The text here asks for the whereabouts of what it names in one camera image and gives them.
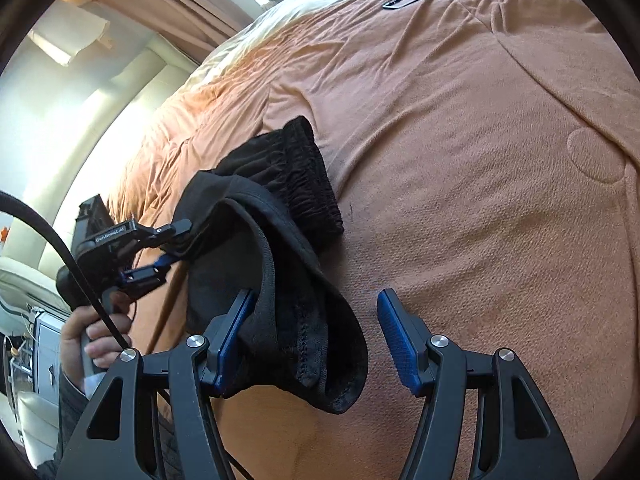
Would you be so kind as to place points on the dark sleeved left forearm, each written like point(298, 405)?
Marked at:
point(71, 404)

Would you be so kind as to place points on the orange bed blanket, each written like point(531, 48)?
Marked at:
point(485, 157)

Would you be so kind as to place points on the black shorts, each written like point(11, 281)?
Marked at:
point(261, 219)

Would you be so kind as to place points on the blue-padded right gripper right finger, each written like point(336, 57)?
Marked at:
point(516, 434)

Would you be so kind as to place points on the pink left curtain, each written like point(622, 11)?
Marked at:
point(170, 0)

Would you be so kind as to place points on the white side cabinet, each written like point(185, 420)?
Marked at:
point(30, 352)

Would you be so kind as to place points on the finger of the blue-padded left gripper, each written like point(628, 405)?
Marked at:
point(155, 237)
point(147, 277)

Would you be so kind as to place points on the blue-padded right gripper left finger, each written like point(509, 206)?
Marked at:
point(118, 434)

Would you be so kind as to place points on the person's left hand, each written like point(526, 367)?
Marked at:
point(87, 348)

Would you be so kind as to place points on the cream padded headboard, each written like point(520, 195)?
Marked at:
point(87, 156)

